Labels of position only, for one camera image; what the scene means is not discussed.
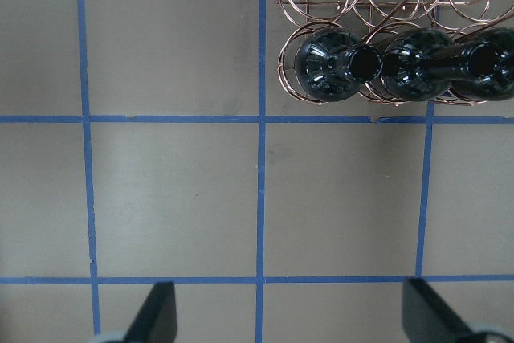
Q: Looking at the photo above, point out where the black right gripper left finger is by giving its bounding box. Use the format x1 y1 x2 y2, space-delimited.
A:
123 282 177 343

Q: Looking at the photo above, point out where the dark wine bottle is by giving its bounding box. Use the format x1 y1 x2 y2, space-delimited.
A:
451 27 513 101
375 28 466 102
294 28 383 102

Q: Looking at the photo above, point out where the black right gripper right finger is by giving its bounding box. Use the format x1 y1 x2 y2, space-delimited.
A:
402 278 487 343

